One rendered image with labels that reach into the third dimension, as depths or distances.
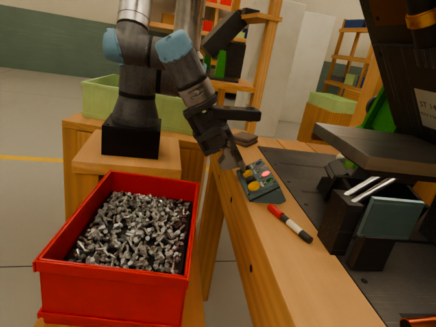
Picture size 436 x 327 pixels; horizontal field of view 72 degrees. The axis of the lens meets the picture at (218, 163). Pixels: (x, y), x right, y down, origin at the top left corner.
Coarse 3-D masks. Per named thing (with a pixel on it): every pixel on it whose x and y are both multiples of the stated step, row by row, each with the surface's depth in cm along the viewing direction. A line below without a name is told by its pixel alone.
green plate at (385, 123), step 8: (384, 96) 61; (376, 104) 62; (384, 104) 62; (368, 112) 65; (376, 112) 64; (384, 112) 61; (368, 120) 65; (376, 120) 64; (384, 120) 61; (392, 120) 59; (368, 128) 66; (376, 128) 63; (384, 128) 61; (392, 128) 59
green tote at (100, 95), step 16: (96, 80) 154; (112, 80) 176; (96, 96) 143; (112, 96) 143; (160, 96) 141; (176, 96) 181; (96, 112) 146; (160, 112) 144; (176, 112) 144; (176, 128) 147
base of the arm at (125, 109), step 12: (120, 96) 93; (132, 96) 92; (144, 96) 93; (120, 108) 94; (132, 108) 92; (144, 108) 94; (156, 108) 100; (120, 120) 93; (132, 120) 93; (144, 120) 94; (156, 120) 98
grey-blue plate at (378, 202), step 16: (368, 208) 49; (384, 208) 48; (400, 208) 49; (416, 208) 49; (368, 224) 49; (384, 224) 50; (400, 224) 50; (368, 240) 50; (384, 240) 50; (352, 256) 53; (368, 256) 52; (384, 256) 52
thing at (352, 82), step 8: (344, 24) 683; (352, 24) 659; (360, 24) 638; (344, 32) 690; (360, 32) 698; (368, 32) 672; (336, 48) 705; (352, 48) 713; (336, 56) 696; (344, 56) 669; (352, 56) 649; (368, 56) 603; (368, 64) 608; (328, 80) 721; (336, 80) 706; (344, 80) 687; (352, 80) 649; (360, 80) 620; (352, 88) 636; (360, 88) 620
